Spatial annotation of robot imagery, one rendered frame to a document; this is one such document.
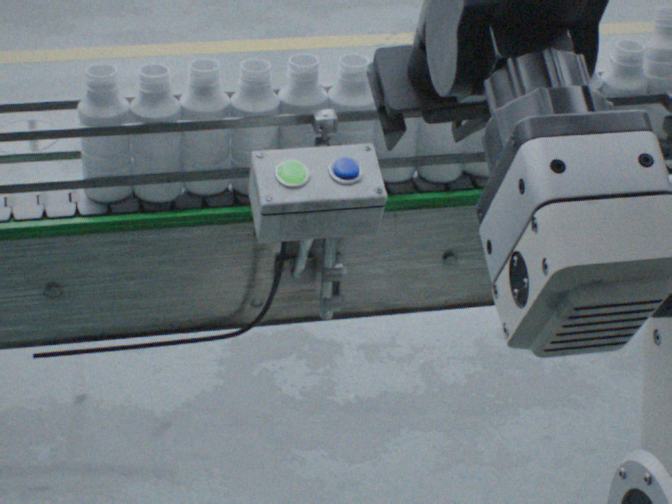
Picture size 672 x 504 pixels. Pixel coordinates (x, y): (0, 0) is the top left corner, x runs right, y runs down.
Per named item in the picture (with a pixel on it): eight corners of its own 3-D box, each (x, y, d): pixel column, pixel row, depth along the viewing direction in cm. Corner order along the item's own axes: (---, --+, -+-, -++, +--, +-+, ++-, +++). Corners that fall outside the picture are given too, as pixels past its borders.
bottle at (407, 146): (376, 188, 164) (384, 67, 155) (362, 164, 169) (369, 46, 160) (421, 182, 165) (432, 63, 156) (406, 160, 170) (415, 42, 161)
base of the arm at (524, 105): (660, 129, 80) (597, 223, 90) (626, 21, 83) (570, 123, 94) (522, 138, 78) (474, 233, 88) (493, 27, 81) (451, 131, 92)
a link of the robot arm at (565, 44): (502, 78, 84) (581, 73, 85) (470, -47, 88) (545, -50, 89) (470, 152, 92) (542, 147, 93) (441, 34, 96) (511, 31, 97)
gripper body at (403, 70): (370, 61, 112) (382, 4, 105) (483, 49, 114) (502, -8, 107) (387, 123, 109) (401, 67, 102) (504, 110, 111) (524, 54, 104)
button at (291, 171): (303, 165, 145) (304, 157, 144) (307, 186, 143) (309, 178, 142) (276, 167, 144) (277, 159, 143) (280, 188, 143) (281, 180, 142)
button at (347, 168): (356, 162, 146) (357, 154, 145) (361, 183, 144) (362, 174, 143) (329, 164, 146) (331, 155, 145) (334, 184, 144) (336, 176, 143)
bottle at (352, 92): (314, 177, 165) (318, 57, 156) (350, 163, 169) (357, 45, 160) (344, 197, 162) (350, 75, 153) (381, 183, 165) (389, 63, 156)
